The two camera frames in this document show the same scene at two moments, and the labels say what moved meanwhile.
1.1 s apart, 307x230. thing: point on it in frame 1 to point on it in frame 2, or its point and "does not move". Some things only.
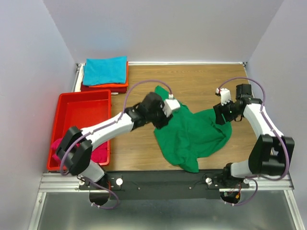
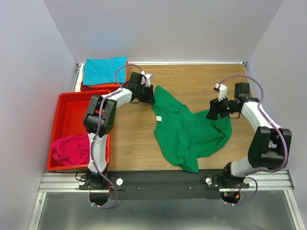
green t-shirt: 188,136 does not move
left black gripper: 165,120 to 149,97
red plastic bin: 79,108 does not move
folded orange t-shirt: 123,85 does not move
